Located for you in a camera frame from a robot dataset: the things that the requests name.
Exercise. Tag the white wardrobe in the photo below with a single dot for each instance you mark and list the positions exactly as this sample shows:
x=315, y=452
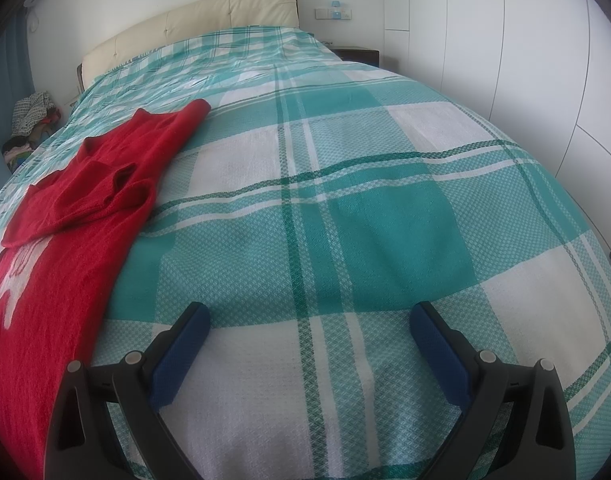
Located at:
x=510, y=35

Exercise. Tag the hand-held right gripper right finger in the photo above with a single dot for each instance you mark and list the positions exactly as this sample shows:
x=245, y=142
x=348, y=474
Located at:
x=443, y=360

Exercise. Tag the red knitted sweater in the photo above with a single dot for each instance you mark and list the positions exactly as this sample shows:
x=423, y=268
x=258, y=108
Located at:
x=85, y=220

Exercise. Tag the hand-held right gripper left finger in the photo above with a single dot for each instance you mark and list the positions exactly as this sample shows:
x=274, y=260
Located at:
x=180, y=357

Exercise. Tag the white wall switch panel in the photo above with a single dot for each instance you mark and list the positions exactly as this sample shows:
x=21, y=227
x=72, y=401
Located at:
x=334, y=11

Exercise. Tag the pile of mixed clothes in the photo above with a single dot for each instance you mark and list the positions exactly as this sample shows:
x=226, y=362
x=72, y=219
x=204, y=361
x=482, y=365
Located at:
x=33, y=120

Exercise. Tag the cream padded headboard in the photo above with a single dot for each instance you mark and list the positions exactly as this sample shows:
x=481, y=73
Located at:
x=195, y=25

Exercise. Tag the blue curtain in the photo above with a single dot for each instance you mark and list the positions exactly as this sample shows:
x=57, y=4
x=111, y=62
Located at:
x=5, y=70

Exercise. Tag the dark nightstand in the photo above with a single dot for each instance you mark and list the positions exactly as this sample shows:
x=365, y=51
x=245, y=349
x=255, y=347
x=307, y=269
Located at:
x=358, y=55

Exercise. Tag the teal plaid blanket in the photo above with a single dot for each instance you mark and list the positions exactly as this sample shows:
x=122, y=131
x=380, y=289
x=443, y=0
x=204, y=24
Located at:
x=360, y=200

